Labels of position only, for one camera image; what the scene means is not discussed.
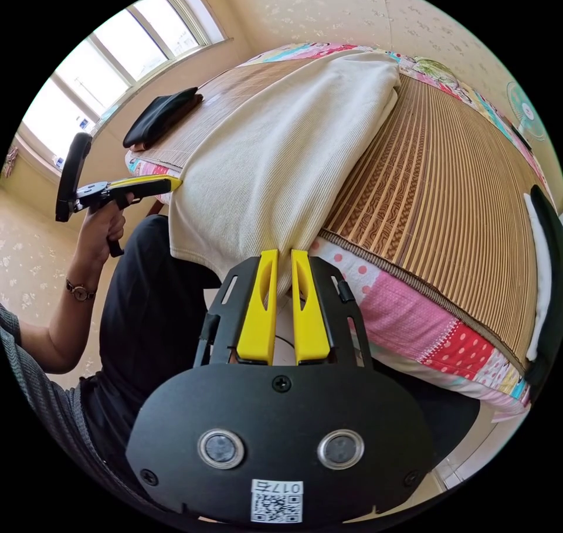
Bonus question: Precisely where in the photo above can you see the person's body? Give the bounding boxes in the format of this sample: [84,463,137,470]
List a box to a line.
[0,214,481,514]

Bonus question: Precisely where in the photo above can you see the window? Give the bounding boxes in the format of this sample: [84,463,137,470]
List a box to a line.
[16,0,230,178]

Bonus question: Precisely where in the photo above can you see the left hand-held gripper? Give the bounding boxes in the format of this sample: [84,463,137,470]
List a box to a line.
[72,174,184,259]

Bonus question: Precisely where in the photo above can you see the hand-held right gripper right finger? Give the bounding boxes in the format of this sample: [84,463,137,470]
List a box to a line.
[290,249,331,365]

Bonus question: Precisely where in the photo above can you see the person's left forearm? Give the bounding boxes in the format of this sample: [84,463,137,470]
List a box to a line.
[45,258,111,374]

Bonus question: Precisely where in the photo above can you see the green fan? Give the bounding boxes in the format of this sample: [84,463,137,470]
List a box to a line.
[504,80,548,152]

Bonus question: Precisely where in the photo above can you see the white pants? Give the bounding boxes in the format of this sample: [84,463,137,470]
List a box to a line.
[168,50,402,297]

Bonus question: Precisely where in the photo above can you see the black and white pile of clothes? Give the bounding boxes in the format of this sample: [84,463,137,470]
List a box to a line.
[522,184,563,404]

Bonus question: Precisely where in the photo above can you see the black and brown pile of clothes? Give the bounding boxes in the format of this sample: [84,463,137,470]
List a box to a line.
[123,87,205,152]

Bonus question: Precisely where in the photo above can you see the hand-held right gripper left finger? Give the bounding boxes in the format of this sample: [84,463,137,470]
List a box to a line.
[236,249,280,365]

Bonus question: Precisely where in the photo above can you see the person's left hand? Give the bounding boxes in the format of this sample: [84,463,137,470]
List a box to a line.
[74,192,136,270]

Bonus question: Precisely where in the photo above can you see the bed with woven mat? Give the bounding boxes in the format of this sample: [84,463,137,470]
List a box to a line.
[124,42,551,420]

